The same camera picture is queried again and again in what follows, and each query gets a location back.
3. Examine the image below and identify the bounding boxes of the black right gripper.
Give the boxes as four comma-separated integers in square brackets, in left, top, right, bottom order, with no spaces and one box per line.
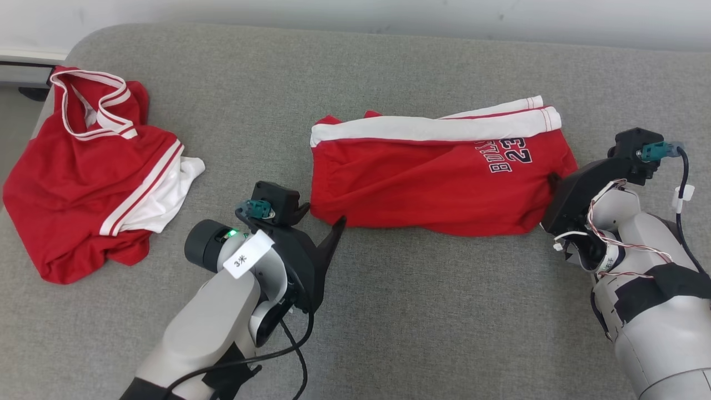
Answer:
[540,157,637,237]

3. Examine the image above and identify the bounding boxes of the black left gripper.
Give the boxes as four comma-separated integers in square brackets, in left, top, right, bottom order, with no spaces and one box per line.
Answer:
[260,202,347,314]

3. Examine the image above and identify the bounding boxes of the teal left camera connector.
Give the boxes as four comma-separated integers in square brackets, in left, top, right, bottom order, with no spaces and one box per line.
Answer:
[234,200,274,220]

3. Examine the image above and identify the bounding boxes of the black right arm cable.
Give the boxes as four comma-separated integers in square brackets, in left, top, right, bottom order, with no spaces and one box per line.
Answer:
[675,146,711,278]

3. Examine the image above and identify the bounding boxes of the small white cable tag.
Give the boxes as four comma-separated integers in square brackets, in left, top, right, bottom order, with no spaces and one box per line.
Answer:
[672,185,695,213]

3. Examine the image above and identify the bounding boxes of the white paper cable label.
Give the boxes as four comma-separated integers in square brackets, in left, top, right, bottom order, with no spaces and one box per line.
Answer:
[222,229,276,279]

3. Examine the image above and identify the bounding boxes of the red jersey with white sleeves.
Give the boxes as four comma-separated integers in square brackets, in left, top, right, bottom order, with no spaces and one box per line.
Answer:
[2,66,206,285]

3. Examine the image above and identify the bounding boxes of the red white twisted wires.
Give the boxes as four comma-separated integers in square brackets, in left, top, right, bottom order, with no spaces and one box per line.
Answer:
[553,179,674,278]

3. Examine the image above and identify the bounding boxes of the teal camera connector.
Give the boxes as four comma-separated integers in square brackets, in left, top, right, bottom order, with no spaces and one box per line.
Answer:
[234,200,274,220]
[640,141,685,163]

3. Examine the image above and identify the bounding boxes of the red shorts with white stripes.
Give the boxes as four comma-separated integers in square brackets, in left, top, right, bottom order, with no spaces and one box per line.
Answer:
[309,96,578,238]

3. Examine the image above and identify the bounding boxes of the teal right camera connector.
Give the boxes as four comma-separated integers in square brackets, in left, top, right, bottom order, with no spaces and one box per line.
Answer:
[640,141,685,163]

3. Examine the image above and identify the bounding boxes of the black wall baseboard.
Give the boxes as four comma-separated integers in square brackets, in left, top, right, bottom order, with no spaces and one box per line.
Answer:
[0,51,70,85]

